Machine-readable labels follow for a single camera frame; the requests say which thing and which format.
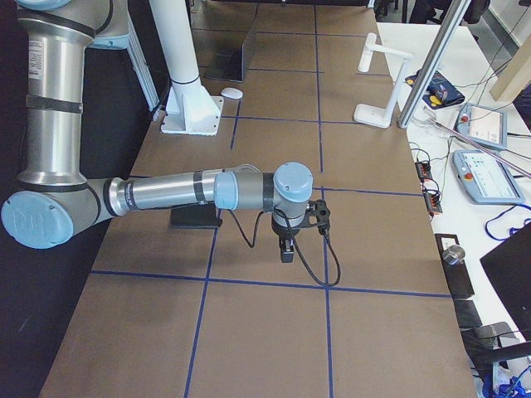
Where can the black orange connector strip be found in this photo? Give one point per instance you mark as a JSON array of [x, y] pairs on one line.
[[430, 188]]

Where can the white computer mouse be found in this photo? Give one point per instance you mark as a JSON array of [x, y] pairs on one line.
[[232, 93]]

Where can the blue yellow pouch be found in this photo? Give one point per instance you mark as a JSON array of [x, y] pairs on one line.
[[441, 93]]

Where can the grey laptop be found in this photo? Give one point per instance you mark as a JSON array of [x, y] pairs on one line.
[[232, 65]]

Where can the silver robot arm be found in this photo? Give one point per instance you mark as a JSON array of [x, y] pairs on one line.
[[56, 201]]

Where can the far teach pendant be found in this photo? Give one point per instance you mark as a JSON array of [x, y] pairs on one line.
[[483, 125]]

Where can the teach pendant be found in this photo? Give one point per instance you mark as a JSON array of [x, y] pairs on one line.
[[486, 181], [483, 125]]

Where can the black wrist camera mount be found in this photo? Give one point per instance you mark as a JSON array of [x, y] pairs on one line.
[[317, 215]]

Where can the aluminium frame post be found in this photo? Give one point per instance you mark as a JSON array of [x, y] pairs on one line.
[[442, 40]]

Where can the near teach pendant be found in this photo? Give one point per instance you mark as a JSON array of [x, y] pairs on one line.
[[486, 181]]

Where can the silver metal cylinder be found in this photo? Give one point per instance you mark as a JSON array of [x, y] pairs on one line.
[[453, 255]]

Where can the black monitor corner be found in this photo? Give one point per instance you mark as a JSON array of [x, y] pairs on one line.
[[507, 267]]

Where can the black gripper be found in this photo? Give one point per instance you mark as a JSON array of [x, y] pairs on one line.
[[283, 232]]

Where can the black mouse pad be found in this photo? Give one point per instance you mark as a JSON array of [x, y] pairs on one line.
[[195, 217]]

